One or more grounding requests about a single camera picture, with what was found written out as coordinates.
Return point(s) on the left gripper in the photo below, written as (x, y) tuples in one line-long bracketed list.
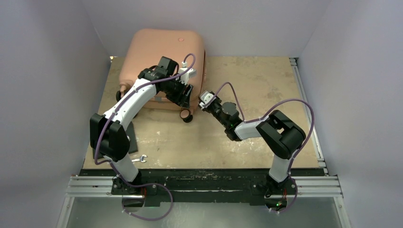
[(178, 99)]

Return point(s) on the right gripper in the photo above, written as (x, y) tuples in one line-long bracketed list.
[(207, 108)]

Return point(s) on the pink suitcase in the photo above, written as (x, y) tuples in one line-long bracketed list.
[(147, 48)]

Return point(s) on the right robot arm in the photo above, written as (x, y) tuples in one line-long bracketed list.
[(283, 136)]

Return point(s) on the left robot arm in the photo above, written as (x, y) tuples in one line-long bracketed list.
[(150, 81)]

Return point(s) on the black flat notebook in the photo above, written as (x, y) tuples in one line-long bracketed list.
[(133, 138)]

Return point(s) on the silver wrench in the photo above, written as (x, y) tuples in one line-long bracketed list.
[(141, 158)]

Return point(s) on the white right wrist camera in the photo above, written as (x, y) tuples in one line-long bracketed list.
[(205, 99)]

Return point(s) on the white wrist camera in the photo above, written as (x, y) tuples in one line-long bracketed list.
[(186, 73), (205, 99)]

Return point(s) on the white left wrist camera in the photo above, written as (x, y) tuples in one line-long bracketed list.
[(186, 73)]

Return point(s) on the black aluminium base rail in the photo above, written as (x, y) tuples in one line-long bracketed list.
[(207, 186)]

